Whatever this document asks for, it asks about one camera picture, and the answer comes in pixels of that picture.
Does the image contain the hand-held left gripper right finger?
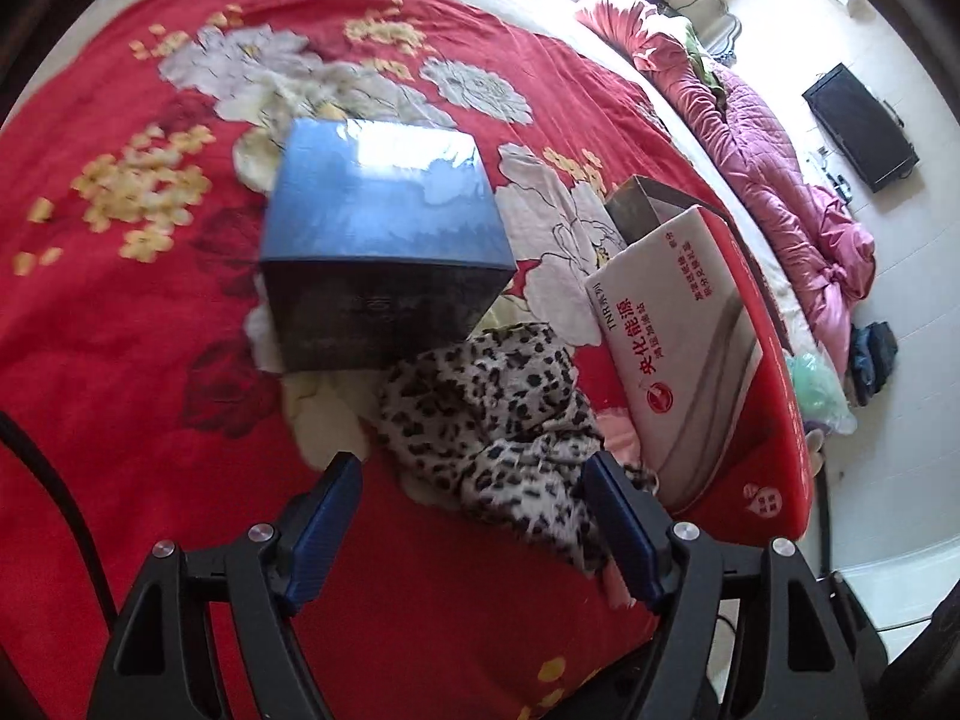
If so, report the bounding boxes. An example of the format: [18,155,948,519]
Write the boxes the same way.
[581,451,871,720]

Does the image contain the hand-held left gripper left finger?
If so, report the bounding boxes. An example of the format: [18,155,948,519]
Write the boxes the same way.
[86,451,362,720]

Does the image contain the leopard print cloth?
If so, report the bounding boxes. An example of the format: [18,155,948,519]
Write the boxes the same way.
[377,322,662,580]

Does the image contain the green tissue pack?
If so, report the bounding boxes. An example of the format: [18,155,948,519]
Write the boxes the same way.
[786,349,858,437]

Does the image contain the red and white tissue box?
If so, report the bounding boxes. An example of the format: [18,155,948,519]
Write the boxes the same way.
[583,204,818,541]

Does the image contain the red floral blanket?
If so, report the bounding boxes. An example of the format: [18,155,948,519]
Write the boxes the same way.
[0,0,826,720]

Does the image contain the blue box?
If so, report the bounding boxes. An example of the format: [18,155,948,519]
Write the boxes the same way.
[259,118,519,375]

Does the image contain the pile of folded jeans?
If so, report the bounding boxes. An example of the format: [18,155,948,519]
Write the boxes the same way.
[847,321,900,407]

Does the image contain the pink quilt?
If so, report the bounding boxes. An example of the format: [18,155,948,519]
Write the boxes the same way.
[574,0,878,325]

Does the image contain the black television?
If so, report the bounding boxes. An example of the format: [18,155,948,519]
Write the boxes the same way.
[801,62,920,195]

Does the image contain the green cloth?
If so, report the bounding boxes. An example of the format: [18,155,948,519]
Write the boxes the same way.
[679,22,714,92]

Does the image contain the black cable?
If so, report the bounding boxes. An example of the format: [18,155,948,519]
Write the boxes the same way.
[0,412,121,617]

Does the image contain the white mirror frame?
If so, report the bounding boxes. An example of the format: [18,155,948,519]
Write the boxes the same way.
[679,0,744,62]

